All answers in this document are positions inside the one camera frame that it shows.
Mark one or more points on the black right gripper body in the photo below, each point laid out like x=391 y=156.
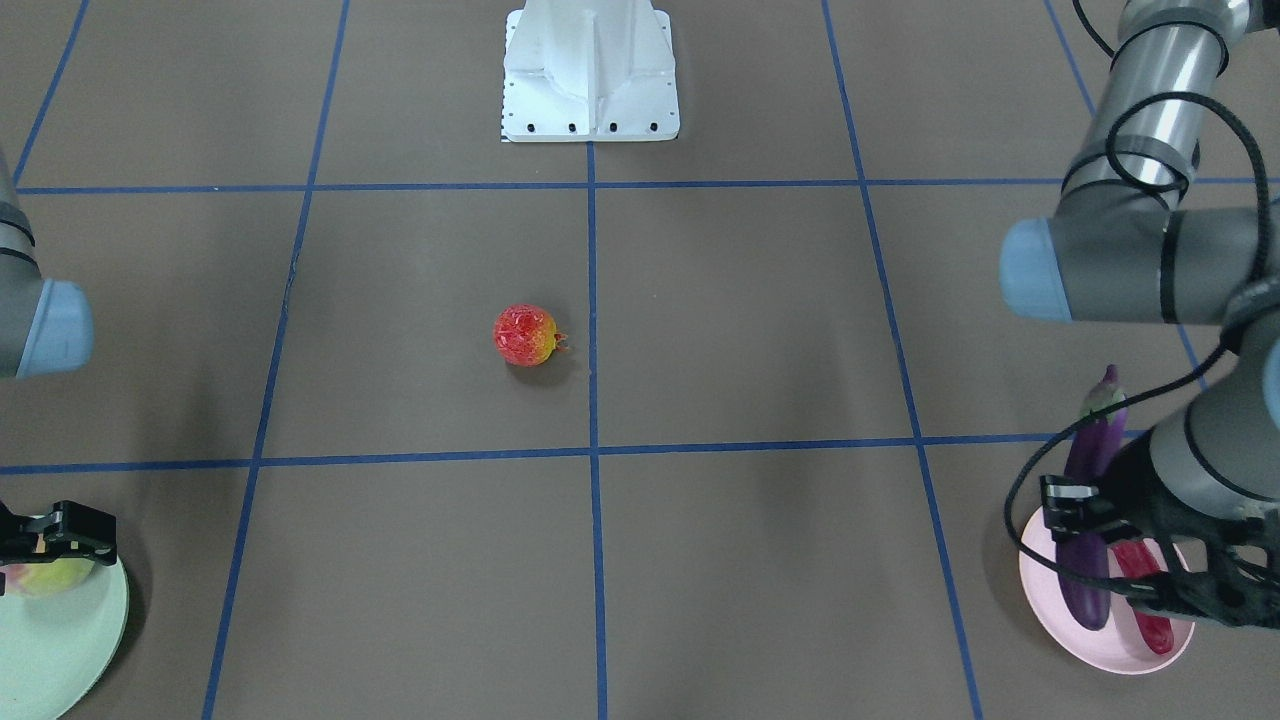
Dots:
x=58 y=531

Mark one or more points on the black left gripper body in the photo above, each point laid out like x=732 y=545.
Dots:
x=1133 y=490

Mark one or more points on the yellow green fruit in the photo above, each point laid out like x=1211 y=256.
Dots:
x=45 y=579

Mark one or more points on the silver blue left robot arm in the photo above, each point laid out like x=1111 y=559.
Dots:
x=1166 y=215

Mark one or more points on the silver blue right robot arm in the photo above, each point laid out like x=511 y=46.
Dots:
x=46 y=329

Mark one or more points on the light green plate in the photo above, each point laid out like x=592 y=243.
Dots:
x=55 y=650

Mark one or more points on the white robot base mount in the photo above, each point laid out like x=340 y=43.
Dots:
x=589 y=71

